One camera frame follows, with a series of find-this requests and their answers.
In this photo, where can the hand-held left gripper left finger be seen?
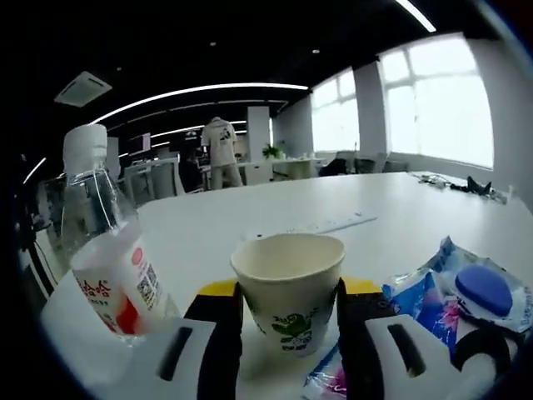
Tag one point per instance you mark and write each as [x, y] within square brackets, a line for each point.
[216, 346]

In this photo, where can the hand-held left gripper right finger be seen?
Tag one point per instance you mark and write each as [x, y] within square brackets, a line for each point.
[366, 346]

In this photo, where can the blue pink tissue packet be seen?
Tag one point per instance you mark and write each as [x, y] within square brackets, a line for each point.
[416, 300]

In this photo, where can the white paper cup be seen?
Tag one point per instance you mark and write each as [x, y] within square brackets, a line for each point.
[287, 304]

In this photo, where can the clear plastic water bottle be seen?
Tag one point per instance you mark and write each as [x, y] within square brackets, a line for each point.
[104, 233]

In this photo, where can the flat white strip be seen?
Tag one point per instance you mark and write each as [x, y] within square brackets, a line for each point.
[345, 221]

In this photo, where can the white table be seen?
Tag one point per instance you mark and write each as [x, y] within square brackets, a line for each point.
[395, 196]

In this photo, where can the white office chair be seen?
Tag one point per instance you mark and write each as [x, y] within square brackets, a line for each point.
[166, 177]

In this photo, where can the dark office chair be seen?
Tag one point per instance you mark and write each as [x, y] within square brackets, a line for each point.
[337, 166]

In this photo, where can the small black object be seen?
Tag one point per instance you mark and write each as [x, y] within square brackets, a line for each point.
[472, 185]

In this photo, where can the green potted plant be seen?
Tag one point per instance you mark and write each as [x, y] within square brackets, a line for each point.
[271, 151]

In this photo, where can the large window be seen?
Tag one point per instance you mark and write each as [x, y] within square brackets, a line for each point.
[335, 112]
[437, 104]

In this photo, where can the ceiling air vent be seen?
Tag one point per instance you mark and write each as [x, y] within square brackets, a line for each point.
[83, 88]

